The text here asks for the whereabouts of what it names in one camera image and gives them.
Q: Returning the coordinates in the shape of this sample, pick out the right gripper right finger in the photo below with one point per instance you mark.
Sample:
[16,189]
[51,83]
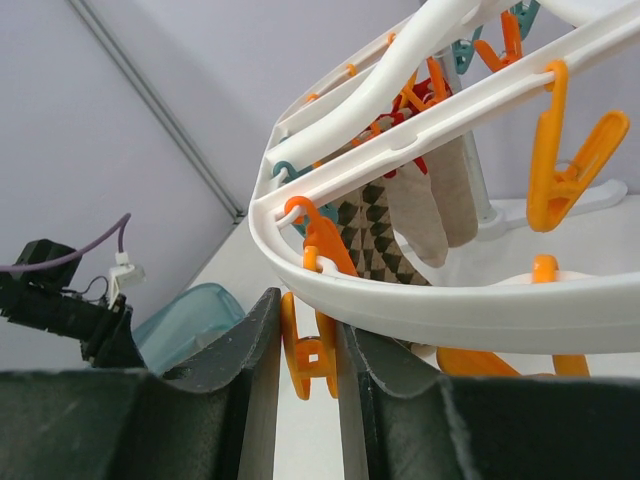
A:
[400,418]

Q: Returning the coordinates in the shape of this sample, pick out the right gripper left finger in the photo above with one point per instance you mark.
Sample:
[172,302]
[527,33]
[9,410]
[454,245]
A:
[211,417]

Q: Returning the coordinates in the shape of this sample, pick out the orange clothes peg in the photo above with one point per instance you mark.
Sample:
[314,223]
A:
[553,192]
[312,356]

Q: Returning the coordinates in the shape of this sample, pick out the white oval clip hanger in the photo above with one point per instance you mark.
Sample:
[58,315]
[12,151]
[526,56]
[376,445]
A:
[330,147]

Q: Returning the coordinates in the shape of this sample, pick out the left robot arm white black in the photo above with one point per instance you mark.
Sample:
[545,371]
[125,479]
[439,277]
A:
[41,300]

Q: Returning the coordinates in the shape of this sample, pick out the teal plastic basket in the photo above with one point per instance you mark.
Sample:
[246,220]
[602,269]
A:
[186,325]

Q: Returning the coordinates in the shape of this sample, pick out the brown checkered sock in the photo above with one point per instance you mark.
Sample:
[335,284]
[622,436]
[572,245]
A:
[366,231]

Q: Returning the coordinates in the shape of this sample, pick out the beige sock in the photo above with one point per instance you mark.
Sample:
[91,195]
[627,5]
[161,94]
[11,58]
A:
[431,203]

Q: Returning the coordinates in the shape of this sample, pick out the metal drying rack stand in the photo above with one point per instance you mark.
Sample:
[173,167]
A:
[498,151]

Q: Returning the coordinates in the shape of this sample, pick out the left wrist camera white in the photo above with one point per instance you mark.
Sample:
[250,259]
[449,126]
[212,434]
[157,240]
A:
[123,275]

